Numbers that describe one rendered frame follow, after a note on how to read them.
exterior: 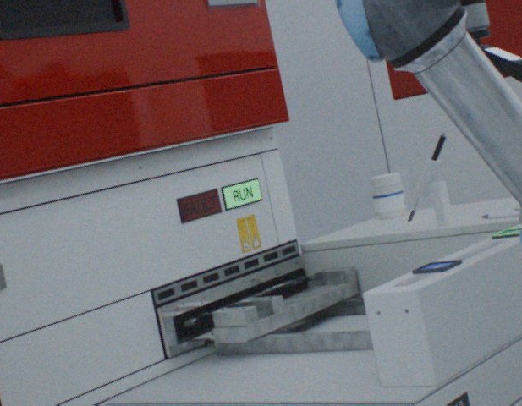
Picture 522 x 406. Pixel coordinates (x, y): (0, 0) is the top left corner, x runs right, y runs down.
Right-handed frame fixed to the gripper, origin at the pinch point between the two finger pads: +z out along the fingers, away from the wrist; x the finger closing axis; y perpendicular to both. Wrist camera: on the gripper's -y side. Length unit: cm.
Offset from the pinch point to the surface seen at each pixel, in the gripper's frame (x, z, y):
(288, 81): -220, -28, 207
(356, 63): -275, -32, 207
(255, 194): -4, 2, 58
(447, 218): -18.1, 13.1, 23.4
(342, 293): -8, 24, 45
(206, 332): 19, 24, 57
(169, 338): 29, 23, 57
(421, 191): -17.3, 7.0, 27.5
